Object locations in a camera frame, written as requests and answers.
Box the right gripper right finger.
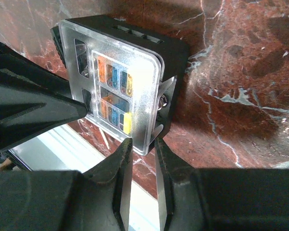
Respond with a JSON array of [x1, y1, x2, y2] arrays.
[[155, 138, 200, 231]]

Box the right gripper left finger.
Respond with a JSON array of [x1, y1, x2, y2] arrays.
[[83, 138, 133, 231]]

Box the yellow fuse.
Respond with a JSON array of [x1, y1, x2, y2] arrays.
[[123, 113, 132, 135]]

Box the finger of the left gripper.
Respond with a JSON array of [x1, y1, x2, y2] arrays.
[[0, 42, 87, 152]]

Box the black fuse box base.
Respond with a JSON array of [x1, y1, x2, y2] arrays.
[[50, 14, 190, 139]]

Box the clear plastic fuse box cover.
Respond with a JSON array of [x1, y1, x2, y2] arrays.
[[59, 20, 176, 155]]

